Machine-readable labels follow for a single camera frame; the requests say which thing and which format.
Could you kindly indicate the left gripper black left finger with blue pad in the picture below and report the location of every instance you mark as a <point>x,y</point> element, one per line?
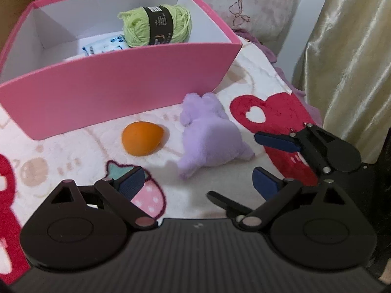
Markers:
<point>78,228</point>

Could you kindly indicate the orange makeup sponge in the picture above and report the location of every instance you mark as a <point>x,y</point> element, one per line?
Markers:
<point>141,138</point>

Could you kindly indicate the pink cardboard box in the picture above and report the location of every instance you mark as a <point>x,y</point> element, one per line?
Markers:
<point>48,87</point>

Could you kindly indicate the green yarn ball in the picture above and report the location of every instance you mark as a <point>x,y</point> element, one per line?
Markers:
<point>163,24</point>

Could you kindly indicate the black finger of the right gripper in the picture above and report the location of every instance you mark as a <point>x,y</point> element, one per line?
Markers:
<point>233,210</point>

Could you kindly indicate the blue white wipes packet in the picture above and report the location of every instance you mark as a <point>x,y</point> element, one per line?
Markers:
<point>105,45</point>

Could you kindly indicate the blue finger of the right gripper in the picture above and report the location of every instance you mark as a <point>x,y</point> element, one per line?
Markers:
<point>281,142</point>

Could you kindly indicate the beige satin curtain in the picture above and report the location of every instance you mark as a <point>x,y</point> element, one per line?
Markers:
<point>346,72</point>

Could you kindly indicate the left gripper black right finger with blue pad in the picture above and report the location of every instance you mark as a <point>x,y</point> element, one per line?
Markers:
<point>317,228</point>

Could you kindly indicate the purple plush toy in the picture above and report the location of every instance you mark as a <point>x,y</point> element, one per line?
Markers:
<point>209,138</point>

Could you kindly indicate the white bear pattern blanket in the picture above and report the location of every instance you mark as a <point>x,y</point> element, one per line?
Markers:
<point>255,96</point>

